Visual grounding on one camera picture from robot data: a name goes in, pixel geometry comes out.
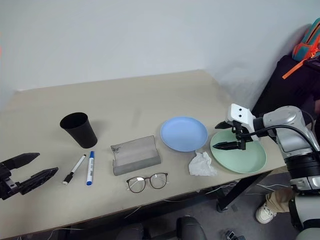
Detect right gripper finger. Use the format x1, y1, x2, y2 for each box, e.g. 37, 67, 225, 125
215, 121, 233, 130
212, 140, 248, 151

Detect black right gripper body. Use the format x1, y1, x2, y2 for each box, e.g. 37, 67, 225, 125
230, 120, 260, 144

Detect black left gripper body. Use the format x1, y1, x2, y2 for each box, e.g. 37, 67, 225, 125
0, 166, 23, 201

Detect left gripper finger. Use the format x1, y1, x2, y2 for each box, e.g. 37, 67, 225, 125
19, 167, 60, 196
0, 152, 41, 174

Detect light green plate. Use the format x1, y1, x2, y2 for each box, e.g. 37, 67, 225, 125
209, 130, 267, 175

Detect white tissue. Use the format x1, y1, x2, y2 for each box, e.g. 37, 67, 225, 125
188, 150, 218, 177

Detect white marker with black cap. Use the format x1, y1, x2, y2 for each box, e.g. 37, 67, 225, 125
62, 154, 87, 186

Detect light blue plate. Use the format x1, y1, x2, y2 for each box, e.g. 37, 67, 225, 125
159, 115, 209, 153

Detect black table leg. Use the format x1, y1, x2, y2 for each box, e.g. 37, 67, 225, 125
215, 172, 270, 214

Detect white marker with blue cap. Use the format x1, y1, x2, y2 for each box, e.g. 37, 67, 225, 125
86, 150, 96, 187

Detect black plastic cup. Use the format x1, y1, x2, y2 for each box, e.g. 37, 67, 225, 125
59, 112, 99, 149

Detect black cabinet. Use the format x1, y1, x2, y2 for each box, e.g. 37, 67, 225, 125
250, 54, 320, 132

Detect tan trouser leg of person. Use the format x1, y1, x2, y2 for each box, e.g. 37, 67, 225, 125
264, 187, 295, 215

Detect white sneaker of person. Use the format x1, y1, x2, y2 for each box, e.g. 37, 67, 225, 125
255, 200, 278, 225

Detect small dark floor device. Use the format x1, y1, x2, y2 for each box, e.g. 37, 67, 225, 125
219, 229, 248, 240

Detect dark rounded shape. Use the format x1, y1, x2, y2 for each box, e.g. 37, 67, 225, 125
175, 215, 208, 240

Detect grey glasses case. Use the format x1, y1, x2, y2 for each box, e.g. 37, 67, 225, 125
110, 135, 162, 177

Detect orange and teal backpack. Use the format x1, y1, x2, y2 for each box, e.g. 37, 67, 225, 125
281, 19, 320, 80

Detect silver robot torso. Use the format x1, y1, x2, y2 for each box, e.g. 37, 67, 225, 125
288, 191, 320, 240

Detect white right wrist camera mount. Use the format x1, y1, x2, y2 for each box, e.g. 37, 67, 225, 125
225, 103, 260, 142

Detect white floor cable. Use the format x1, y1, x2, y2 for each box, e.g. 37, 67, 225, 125
204, 182, 238, 196

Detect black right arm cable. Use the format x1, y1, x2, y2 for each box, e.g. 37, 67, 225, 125
234, 124, 320, 153

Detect brown round-frame glasses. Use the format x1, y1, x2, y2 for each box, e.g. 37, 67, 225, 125
125, 171, 171, 194

